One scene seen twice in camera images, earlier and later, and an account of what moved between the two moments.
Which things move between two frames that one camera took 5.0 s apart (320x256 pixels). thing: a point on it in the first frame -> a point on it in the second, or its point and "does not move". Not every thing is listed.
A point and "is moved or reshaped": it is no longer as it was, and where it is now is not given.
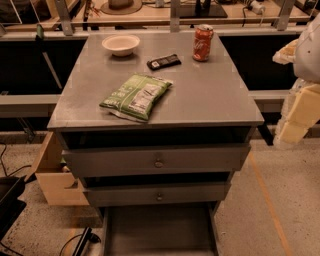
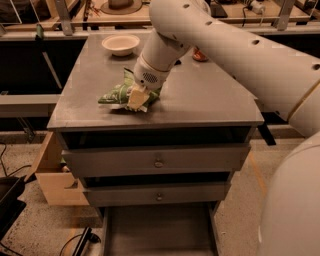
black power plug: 87,235 does not move
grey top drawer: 175,158 does not move
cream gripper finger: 300,111 -> 138,96
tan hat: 122,7 does not move
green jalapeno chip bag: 134,97 is moved or reshaped
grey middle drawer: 125,194 does not move
